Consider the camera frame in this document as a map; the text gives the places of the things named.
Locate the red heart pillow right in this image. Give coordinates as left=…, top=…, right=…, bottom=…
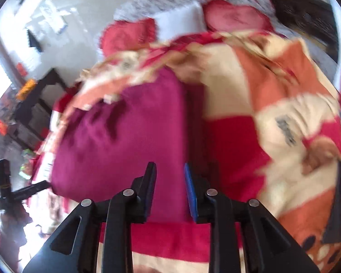
left=203, top=0, right=274, bottom=32

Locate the black wall shelf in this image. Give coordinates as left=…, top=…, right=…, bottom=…
left=27, top=30, right=43, bottom=53

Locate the dark carved wooden headboard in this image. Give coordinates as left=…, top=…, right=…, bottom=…
left=271, top=0, right=339, bottom=62

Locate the dark wooden cabinet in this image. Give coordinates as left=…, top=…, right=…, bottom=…
left=8, top=68, right=68, bottom=151

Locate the white pillow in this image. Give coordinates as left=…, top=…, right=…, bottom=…
left=153, top=1, right=207, bottom=41

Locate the red heart pillow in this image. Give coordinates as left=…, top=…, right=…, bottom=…
left=99, top=18, right=156, bottom=57
left=203, top=0, right=274, bottom=32

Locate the orange yellow box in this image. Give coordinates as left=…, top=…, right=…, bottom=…
left=16, top=79, right=37, bottom=101

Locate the maroon fleece garment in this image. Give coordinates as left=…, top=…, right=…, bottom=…
left=52, top=68, right=208, bottom=222

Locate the orange red cream blanket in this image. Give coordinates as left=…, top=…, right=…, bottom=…
left=30, top=31, right=341, bottom=272

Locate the red heart pillow left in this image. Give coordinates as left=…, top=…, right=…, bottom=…
left=99, top=18, right=156, bottom=57

